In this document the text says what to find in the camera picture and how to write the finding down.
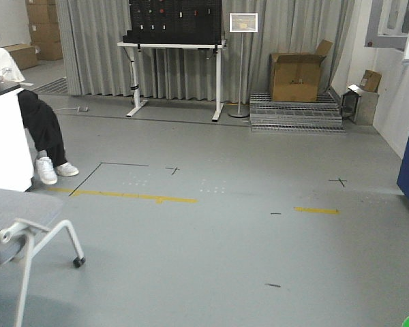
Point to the open cardboard box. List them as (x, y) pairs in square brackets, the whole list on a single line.
[(295, 77)]

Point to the metal grating stack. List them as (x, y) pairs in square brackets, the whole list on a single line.
[(319, 117)]

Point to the white standing desk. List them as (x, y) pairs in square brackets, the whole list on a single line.
[(173, 68)]

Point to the sign stand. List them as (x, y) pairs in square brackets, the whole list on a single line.
[(242, 23)]

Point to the black pegboard panel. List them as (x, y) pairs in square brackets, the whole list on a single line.
[(175, 22)]

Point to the grey curtain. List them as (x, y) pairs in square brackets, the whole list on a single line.
[(95, 65)]

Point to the seated person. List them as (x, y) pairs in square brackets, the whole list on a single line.
[(41, 121)]

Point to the metal lantern box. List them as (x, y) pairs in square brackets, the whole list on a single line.
[(350, 101)]

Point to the small cardboard box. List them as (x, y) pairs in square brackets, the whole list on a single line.
[(370, 81)]

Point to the white counter black top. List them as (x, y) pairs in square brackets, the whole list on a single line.
[(16, 168)]

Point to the stacked cardboard boxes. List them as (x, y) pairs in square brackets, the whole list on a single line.
[(44, 33)]

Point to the grey chair white frame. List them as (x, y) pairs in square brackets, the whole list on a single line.
[(25, 227)]

